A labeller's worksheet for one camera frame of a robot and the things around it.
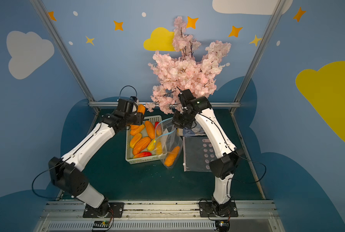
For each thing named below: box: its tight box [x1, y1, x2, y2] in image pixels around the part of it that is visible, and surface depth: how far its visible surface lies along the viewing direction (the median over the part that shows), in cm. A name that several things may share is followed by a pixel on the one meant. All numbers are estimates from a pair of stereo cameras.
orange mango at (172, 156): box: [164, 145, 181, 167], surface depth 90 cm
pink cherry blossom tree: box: [145, 15, 232, 115], surface depth 66 cm
